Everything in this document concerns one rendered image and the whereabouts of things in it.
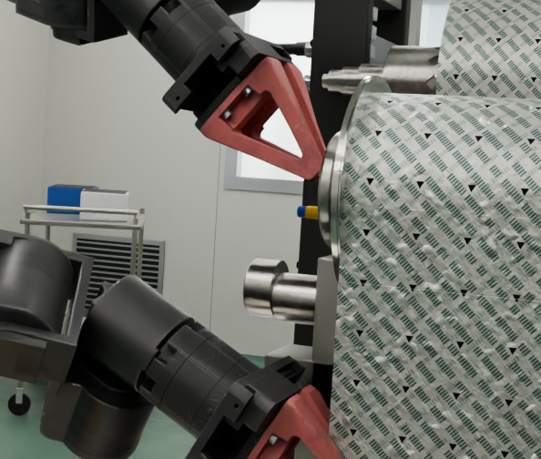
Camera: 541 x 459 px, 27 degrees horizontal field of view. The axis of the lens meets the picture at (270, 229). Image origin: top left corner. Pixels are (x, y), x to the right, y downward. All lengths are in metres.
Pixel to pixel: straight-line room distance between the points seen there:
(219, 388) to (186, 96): 0.19
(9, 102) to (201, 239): 1.38
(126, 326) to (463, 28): 0.37
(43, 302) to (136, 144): 6.25
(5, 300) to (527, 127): 0.32
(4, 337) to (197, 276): 6.13
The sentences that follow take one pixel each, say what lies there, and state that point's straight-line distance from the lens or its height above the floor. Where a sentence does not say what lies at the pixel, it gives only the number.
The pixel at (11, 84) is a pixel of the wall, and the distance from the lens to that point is 6.91.
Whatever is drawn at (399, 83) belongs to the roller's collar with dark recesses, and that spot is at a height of 1.33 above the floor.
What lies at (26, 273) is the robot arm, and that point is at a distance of 0.70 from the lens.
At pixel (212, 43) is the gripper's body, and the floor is 1.34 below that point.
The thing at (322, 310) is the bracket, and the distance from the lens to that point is 0.75.
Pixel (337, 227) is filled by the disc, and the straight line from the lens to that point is 0.66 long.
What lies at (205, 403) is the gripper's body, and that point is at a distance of 0.68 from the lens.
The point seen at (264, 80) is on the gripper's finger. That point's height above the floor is 1.32.
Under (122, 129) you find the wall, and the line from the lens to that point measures 6.98.
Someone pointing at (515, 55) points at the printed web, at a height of 1.36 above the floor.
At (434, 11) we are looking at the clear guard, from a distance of 1.73.
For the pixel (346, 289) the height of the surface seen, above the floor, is 1.20.
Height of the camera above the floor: 1.27
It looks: 4 degrees down
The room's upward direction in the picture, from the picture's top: 3 degrees clockwise
